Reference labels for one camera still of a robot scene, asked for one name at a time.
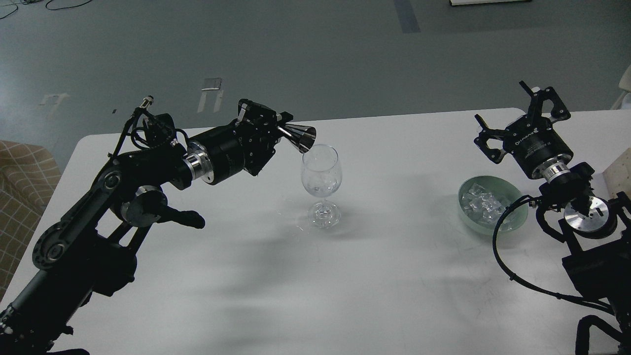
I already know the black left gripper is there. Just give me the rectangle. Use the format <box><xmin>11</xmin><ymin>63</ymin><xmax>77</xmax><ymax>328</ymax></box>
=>
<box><xmin>186</xmin><ymin>99</ymin><xmax>293</xmax><ymax>185</ymax></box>

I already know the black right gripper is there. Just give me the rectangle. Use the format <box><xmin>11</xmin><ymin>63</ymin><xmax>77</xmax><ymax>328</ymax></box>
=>
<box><xmin>474</xmin><ymin>81</ymin><xmax>575</xmax><ymax>180</ymax></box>

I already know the steel double jigger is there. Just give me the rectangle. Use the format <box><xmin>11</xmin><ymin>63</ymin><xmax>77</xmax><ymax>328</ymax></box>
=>
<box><xmin>277</xmin><ymin>124</ymin><xmax>317</xmax><ymax>154</ymax></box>

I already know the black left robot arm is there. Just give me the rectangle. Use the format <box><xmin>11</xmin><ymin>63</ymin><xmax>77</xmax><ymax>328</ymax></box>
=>
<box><xmin>1</xmin><ymin>95</ymin><xmax>316</xmax><ymax>355</ymax></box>

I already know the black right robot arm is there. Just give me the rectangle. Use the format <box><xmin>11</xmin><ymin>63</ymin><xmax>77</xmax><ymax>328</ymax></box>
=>
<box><xmin>475</xmin><ymin>81</ymin><xmax>631</xmax><ymax>355</ymax></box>

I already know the clear wine glass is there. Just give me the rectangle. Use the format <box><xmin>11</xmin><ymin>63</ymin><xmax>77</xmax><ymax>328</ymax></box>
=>
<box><xmin>301</xmin><ymin>144</ymin><xmax>343</xmax><ymax>228</ymax></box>

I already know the green bowl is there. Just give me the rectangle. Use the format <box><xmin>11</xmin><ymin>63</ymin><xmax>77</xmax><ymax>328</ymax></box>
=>
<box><xmin>456</xmin><ymin>176</ymin><xmax>522</xmax><ymax>236</ymax></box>

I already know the beige foam block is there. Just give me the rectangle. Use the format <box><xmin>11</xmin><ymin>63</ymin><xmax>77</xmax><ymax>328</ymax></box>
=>
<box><xmin>602</xmin><ymin>147</ymin><xmax>631</xmax><ymax>198</ymax></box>

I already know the grey office chair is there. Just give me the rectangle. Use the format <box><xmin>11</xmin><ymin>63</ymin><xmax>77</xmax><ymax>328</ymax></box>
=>
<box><xmin>609</xmin><ymin>65</ymin><xmax>631</xmax><ymax>110</ymax></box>

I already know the black floor cable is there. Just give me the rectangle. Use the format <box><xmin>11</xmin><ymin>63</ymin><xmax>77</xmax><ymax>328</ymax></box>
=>
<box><xmin>0</xmin><ymin>0</ymin><xmax>92</xmax><ymax>18</ymax></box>

